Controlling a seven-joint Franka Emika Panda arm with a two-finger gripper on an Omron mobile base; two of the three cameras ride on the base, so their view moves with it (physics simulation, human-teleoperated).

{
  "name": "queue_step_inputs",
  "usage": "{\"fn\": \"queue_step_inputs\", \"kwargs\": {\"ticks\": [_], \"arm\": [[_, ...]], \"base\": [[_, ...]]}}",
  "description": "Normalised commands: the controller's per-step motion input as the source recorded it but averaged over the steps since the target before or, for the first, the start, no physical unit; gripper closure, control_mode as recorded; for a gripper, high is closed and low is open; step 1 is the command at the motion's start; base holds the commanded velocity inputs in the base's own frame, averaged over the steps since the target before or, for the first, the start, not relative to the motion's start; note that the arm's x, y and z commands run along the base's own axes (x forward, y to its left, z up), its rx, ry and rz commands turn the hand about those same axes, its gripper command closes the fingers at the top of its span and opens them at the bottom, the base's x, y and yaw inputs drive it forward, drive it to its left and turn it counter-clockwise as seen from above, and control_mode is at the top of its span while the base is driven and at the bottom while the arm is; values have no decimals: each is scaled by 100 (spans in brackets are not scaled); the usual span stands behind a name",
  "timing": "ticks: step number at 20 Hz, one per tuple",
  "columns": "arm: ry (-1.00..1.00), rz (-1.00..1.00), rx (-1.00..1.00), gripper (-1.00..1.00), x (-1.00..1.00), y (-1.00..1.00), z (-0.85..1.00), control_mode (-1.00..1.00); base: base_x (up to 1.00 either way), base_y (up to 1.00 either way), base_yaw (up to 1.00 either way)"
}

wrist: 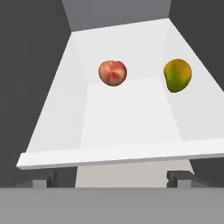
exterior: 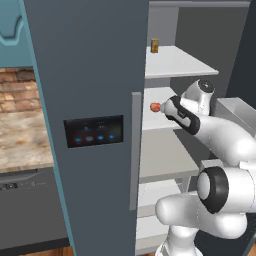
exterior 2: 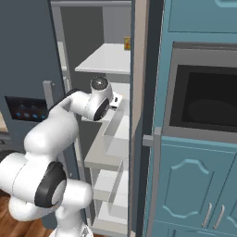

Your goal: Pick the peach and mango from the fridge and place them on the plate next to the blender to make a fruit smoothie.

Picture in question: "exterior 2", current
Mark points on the open fridge door, beige lining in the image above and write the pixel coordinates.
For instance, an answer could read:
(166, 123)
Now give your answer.
(140, 61)

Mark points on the teal cupboard housing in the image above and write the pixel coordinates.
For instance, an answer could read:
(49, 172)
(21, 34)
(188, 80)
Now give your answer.
(161, 77)

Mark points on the fridge body with grey interior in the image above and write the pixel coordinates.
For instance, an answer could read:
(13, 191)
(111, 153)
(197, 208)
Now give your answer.
(83, 37)

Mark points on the built-in grey microwave oven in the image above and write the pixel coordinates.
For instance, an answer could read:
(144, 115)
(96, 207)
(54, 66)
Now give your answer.
(203, 95)

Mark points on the yellow orange carton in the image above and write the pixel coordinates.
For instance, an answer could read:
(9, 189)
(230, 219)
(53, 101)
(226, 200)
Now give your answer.
(127, 43)

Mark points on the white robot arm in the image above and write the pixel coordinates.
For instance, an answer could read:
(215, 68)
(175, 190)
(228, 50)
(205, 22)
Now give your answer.
(49, 139)

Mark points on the teal cupboard door, arched panel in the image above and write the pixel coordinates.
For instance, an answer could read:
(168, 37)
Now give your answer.
(230, 203)
(188, 185)

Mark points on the teal cupboard door, plain panel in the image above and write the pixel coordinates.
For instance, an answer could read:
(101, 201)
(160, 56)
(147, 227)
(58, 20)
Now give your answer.
(200, 15)

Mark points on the dark grey fridge door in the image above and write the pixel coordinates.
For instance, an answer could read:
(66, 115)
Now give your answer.
(27, 46)

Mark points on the white fridge shelf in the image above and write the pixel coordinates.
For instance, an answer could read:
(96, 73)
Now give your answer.
(108, 60)

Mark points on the grey fridge shelf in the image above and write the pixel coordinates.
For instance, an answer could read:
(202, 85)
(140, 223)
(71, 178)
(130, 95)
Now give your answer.
(98, 154)

